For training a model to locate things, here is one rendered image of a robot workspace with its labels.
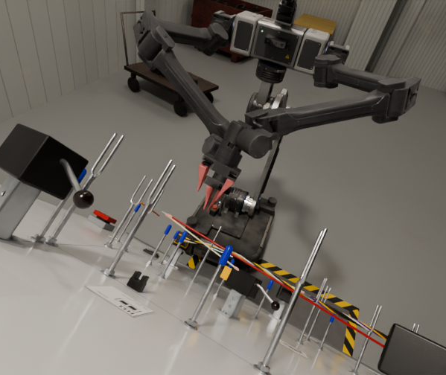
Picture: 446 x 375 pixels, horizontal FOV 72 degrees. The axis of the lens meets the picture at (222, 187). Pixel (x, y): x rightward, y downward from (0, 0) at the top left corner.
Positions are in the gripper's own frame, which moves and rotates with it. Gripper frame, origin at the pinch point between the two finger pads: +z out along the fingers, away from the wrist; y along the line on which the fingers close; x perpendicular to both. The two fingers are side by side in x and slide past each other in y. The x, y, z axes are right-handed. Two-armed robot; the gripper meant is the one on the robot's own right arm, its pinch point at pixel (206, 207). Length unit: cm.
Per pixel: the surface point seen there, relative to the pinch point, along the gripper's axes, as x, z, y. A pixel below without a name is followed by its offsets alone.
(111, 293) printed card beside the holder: -70, 7, 2
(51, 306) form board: -79, 5, 1
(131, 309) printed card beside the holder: -72, 7, 4
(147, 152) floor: 200, -13, -94
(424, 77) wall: 563, -431, 246
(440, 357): -72, -1, 27
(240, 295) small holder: -48, 8, 15
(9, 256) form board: -75, 6, -5
